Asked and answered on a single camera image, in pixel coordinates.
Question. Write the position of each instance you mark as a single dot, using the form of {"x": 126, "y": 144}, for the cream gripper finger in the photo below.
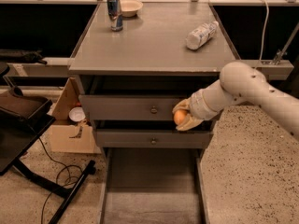
{"x": 188, "y": 123}
{"x": 182, "y": 105}

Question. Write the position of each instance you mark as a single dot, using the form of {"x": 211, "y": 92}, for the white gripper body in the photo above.
{"x": 198, "y": 107}

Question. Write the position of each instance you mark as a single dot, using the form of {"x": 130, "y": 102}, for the orange fruit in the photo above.
{"x": 179, "y": 116}

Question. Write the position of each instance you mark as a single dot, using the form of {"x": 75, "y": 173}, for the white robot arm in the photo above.
{"x": 238, "y": 83}

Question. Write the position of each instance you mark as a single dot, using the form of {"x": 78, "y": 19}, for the grey drawer cabinet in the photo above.
{"x": 150, "y": 44}

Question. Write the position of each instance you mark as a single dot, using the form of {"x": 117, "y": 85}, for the grey top drawer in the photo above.
{"x": 136, "y": 98}

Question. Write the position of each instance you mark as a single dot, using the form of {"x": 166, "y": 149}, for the grey drawer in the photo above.
{"x": 153, "y": 186}
{"x": 151, "y": 134}
{"x": 136, "y": 98}

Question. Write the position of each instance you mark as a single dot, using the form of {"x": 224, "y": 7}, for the grey middle drawer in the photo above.
{"x": 151, "y": 134}

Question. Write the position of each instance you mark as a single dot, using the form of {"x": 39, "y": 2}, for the grey bottom drawer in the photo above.
{"x": 153, "y": 186}

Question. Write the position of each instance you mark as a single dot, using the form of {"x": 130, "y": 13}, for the white bowl on counter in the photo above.
{"x": 130, "y": 7}

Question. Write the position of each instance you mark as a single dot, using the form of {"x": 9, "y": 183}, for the white plastic bottle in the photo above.
{"x": 199, "y": 36}

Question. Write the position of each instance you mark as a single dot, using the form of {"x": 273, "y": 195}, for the cardboard box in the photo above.
{"x": 66, "y": 135}

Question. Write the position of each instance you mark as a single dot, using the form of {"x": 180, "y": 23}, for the blue silver drink can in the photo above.
{"x": 115, "y": 14}

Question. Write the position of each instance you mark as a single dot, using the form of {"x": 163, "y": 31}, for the black stand with tray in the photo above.
{"x": 23, "y": 119}

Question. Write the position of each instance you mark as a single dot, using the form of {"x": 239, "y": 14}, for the metal frame rail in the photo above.
{"x": 55, "y": 67}

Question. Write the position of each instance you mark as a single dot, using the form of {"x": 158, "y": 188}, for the black object on rail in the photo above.
{"x": 21, "y": 56}

